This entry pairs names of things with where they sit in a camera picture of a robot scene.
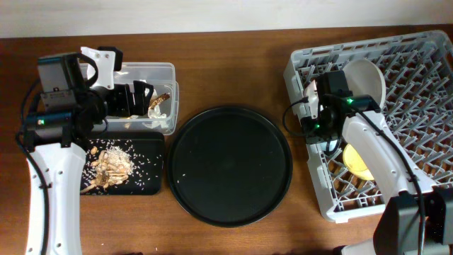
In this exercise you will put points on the clear plastic bin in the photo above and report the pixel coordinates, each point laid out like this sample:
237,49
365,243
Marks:
162,76

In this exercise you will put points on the white tissue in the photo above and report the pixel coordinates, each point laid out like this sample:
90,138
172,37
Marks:
158,117

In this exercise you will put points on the grey dishwasher rack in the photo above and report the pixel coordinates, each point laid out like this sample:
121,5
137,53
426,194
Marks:
417,69

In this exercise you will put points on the yellow bowl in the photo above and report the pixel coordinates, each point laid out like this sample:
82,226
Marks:
355,165

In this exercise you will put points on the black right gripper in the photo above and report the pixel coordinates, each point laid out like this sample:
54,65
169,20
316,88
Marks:
309,136

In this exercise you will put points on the gold snack wrapper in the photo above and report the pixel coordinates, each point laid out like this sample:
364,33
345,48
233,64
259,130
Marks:
154,102

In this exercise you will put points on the round black tray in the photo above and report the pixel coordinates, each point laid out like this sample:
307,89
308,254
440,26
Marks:
229,166

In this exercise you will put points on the grey round plate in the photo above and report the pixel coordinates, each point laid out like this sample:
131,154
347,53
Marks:
365,78

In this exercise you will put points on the blue plastic cup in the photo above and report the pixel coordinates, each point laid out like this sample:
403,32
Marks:
330,147

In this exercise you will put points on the black rectangular tray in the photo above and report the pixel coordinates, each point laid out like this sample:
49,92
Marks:
147,152

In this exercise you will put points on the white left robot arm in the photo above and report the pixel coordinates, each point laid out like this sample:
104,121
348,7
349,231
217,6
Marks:
56,156

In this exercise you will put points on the pile of food scraps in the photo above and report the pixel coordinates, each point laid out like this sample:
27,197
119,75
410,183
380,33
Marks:
107,167

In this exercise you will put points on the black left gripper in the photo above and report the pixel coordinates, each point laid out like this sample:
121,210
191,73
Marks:
122,93

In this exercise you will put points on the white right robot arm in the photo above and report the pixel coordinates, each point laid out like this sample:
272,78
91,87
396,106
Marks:
418,214

